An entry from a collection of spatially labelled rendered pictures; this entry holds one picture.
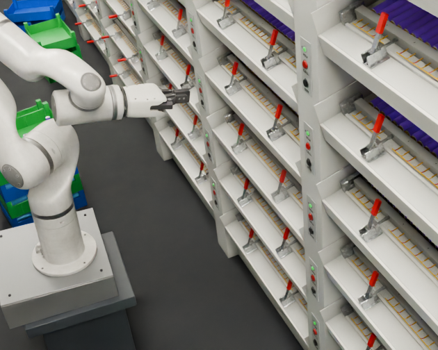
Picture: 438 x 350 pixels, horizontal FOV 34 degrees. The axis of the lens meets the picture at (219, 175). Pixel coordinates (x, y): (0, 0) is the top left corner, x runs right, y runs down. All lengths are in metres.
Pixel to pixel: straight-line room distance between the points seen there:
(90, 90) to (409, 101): 0.74
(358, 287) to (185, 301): 0.92
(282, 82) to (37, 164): 0.66
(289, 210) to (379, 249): 0.46
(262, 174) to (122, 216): 0.97
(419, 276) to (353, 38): 0.47
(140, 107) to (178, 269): 0.99
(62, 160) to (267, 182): 0.56
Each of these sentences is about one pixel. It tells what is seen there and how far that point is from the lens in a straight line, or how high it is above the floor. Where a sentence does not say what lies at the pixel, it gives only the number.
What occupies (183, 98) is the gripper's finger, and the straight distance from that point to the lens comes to 1.80.
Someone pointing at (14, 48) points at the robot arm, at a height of 1.07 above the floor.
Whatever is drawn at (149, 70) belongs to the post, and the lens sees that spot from 2.91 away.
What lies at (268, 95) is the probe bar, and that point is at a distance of 1.93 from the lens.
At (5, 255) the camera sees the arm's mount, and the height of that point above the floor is 0.38.
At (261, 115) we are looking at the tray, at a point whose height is 0.76.
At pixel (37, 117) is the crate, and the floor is 0.35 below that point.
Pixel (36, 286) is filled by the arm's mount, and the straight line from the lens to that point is 2.12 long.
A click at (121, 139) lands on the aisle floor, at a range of 3.34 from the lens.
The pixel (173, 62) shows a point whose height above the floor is 0.56.
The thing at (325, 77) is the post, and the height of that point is 1.06.
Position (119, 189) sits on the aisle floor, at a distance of 3.02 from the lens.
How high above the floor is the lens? 1.77
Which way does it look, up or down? 36 degrees down
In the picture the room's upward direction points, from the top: 7 degrees counter-clockwise
